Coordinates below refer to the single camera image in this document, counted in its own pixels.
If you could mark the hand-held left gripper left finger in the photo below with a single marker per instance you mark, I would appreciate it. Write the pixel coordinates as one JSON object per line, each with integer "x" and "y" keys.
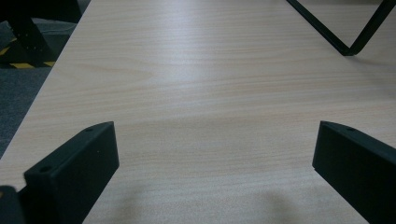
{"x": 71, "y": 174}

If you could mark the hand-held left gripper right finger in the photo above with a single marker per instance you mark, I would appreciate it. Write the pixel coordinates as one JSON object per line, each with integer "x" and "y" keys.
{"x": 358, "y": 168}

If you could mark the black shelf with metal legs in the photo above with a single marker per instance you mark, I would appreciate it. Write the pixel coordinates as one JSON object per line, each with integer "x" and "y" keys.
{"x": 330, "y": 39}

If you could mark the black stand base, hazard tape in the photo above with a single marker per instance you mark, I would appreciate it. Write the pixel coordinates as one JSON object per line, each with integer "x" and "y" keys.
{"x": 31, "y": 45}

